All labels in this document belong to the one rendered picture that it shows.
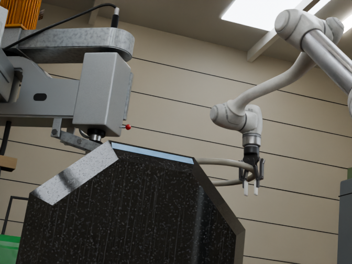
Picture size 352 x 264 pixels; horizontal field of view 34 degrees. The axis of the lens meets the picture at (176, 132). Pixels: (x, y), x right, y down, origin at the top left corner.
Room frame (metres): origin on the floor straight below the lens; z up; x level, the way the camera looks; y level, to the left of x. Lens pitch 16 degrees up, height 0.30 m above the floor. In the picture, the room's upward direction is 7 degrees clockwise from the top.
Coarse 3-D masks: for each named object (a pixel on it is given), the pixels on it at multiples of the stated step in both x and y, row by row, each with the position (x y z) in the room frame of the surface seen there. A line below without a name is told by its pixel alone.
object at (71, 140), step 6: (54, 132) 2.95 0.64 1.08; (60, 132) 2.98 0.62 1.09; (66, 132) 2.97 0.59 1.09; (60, 138) 2.98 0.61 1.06; (66, 138) 2.97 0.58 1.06; (72, 138) 2.96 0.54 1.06; (78, 138) 2.94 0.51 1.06; (84, 138) 2.93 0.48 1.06; (66, 144) 3.09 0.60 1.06; (72, 144) 3.08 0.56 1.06; (78, 144) 2.94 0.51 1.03; (84, 144) 2.93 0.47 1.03; (90, 144) 2.92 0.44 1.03; (96, 144) 2.91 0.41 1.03; (84, 150) 3.05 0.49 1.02; (90, 150) 2.92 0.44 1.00
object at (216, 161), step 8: (200, 160) 2.54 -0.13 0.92; (208, 160) 2.53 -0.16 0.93; (216, 160) 2.53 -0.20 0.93; (224, 160) 2.54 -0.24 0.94; (232, 160) 2.55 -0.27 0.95; (248, 168) 2.61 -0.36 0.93; (248, 176) 2.83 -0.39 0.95; (216, 184) 2.98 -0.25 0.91; (224, 184) 2.97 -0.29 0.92; (232, 184) 2.95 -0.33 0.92
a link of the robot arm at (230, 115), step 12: (300, 60) 2.32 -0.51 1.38; (312, 60) 2.28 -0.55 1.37; (288, 72) 2.38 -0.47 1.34; (300, 72) 2.35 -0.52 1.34; (264, 84) 2.42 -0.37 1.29; (276, 84) 2.41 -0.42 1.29; (288, 84) 2.41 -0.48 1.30; (240, 96) 2.46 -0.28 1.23; (252, 96) 2.44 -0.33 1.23; (216, 108) 2.50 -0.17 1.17; (228, 108) 2.50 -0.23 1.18; (240, 108) 2.49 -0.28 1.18; (216, 120) 2.52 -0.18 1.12; (228, 120) 2.52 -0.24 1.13; (240, 120) 2.54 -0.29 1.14
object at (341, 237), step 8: (344, 184) 2.04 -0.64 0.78; (344, 192) 2.04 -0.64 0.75; (344, 200) 2.04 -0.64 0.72; (344, 208) 2.03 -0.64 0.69; (344, 216) 2.03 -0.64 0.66; (344, 224) 2.03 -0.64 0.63; (344, 232) 2.03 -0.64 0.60; (344, 240) 2.03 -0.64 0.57; (344, 248) 2.02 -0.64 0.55; (344, 256) 2.02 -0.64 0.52
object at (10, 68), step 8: (0, 24) 2.51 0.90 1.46; (0, 32) 2.53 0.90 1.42; (0, 48) 2.79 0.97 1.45; (0, 56) 2.81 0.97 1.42; (0, 64) 2.82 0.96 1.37; (8, 64) 2.97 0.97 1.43; (0, 72) 2.87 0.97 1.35; (8, 72) 2.99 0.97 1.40; (0, 80) 2.89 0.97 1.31; (8, 80) 2.99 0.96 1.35; (0, 88) 2.92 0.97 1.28; (8, 88) 3.05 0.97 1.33; (0, 96) 3.00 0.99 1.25; (8, 96) 3.08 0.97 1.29
